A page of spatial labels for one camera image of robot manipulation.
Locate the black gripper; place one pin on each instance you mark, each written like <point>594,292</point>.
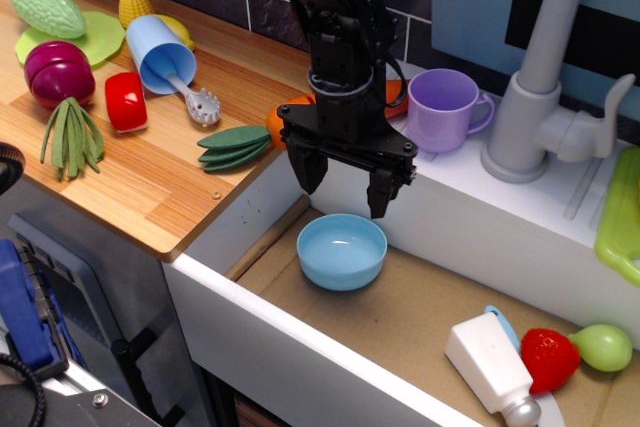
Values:
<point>350,125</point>

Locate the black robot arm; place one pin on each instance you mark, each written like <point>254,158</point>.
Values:
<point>349,43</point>

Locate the light blue plastic bowl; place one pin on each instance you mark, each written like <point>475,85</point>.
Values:
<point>341,252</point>

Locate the purple plastic mug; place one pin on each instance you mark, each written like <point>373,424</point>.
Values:
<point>446,106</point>

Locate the green felt carrot leaves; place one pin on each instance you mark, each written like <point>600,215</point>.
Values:
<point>232,148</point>

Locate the white toy sink basin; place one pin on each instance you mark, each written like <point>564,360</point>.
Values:
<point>460,240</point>

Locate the white pasta spoon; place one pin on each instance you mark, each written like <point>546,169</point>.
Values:
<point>203,107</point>

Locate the grey toy faucet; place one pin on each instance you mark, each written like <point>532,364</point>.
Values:
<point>530,123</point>

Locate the light blue plastic lid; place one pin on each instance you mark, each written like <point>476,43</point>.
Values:
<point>506,325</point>

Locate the white toy bottle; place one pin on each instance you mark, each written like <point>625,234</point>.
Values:
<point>483,354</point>

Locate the yellow toy lemon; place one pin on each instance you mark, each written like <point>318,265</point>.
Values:
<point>179,29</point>

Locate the light blue plastic cup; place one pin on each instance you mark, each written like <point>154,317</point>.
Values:
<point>158,51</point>

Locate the red toy pepper piece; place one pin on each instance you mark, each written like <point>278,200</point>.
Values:
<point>125,101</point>

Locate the green felt onion stalks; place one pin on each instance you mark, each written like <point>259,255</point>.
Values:
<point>73,141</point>

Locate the yellow toy corn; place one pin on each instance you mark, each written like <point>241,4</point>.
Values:
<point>130,10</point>

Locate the red toy strawberry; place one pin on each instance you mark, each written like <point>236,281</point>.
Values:
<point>550,358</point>

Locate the green plastic cutting board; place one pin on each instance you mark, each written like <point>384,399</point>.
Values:
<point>617,239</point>

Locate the light green plastic plate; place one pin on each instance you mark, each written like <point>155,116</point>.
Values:
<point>103,38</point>

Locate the green toy pear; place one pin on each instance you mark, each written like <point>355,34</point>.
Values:
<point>606,348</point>

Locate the purple toy onion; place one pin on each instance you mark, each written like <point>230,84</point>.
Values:
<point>57,70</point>

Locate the white plate edge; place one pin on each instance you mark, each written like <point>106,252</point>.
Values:
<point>551,415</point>

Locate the green toy bitter gourd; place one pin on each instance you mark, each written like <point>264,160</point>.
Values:
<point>58,18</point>

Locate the blue clamp tool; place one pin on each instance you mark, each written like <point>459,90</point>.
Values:
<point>37,332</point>

